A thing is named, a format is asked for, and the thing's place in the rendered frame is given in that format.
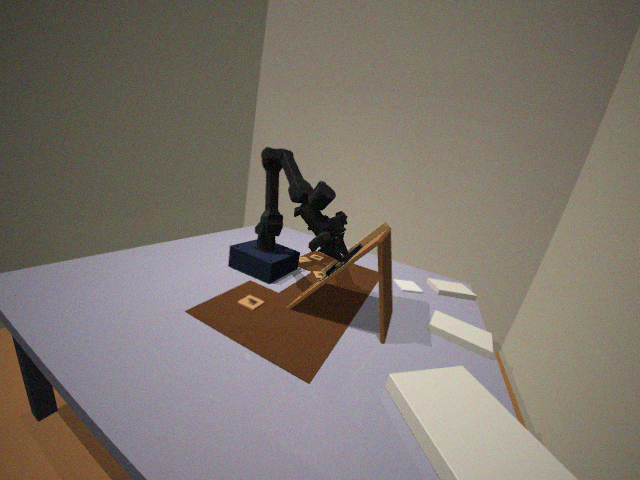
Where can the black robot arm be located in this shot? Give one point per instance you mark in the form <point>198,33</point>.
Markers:
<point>300,191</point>

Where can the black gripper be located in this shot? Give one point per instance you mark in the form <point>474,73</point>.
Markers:
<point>330,243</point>

